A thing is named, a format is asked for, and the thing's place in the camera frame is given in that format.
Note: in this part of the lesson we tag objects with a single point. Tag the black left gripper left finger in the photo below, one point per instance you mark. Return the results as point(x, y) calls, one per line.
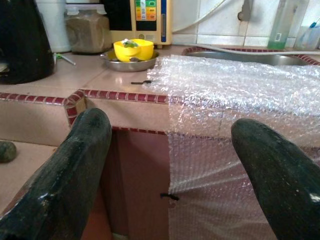
point(62, 180)

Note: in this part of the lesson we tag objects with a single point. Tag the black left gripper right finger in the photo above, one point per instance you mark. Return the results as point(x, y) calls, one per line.
point(282, 187)

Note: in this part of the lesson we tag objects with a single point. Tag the steel bowl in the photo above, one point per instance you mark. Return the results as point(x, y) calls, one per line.
point(125, 66)

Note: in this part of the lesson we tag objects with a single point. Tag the yellow plastic cup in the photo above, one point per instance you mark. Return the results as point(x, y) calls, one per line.
point(130, 53)

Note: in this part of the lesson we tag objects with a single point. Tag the dark green round object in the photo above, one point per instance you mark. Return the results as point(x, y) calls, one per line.
point(7, 152)

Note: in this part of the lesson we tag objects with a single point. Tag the clear bubble wrap sheet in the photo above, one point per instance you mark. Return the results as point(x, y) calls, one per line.
point(225, 87)

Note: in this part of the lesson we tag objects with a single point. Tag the green white training chopsticks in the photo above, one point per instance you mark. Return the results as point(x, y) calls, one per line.
point(65, 58)

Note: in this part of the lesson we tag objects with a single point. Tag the black twist tie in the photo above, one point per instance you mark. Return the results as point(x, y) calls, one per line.
point(140, 82)

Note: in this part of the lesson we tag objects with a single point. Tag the large steel sink basin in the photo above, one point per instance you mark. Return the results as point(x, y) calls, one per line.
point(275, 60)

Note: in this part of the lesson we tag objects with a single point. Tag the black round appliance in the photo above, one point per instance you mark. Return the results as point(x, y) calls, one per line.
point(22, 37)

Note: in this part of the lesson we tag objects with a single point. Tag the clear jar of brown powder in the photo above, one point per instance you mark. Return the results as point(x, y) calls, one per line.
point(87, 32)

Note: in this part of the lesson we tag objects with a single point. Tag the clear bottle of green liquid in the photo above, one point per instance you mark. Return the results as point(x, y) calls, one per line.
point(277, 37)

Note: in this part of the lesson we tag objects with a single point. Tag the clear plastic container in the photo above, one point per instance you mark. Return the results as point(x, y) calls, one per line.
point(307, 37)

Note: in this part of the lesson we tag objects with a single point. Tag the green white scraps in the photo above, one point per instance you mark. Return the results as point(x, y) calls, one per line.
point(130, 43)

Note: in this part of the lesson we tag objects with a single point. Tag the blue white toothbrush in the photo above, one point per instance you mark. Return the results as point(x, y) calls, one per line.
point(313, 24)

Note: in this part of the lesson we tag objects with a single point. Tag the cream water ionizer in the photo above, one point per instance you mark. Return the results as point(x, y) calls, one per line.
point(147, 30)

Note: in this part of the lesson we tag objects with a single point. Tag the metal faucet pipe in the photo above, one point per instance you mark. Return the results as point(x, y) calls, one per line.
point(244, 12)

